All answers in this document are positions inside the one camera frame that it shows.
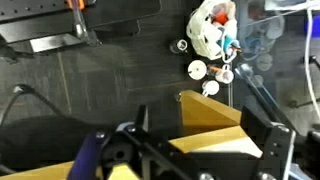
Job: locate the white round cap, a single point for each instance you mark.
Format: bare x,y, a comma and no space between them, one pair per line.
197,69

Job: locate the white plastic bag with items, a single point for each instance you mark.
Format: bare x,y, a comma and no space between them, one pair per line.
206,33

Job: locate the light wooden desk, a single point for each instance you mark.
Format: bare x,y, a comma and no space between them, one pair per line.
206,116

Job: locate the white plastic cup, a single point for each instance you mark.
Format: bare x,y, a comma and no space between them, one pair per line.
226,76
210,87

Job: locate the black perforated breadboard table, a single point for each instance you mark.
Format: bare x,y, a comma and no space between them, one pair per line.
33,10

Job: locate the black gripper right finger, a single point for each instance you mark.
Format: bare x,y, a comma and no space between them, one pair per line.
266,143

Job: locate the small black white-capped cup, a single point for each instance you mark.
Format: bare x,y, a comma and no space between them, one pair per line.
181,45

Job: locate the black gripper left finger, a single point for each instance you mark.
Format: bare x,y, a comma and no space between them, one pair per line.
146,156

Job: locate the orange pen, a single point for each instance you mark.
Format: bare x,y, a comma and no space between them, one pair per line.
215,69

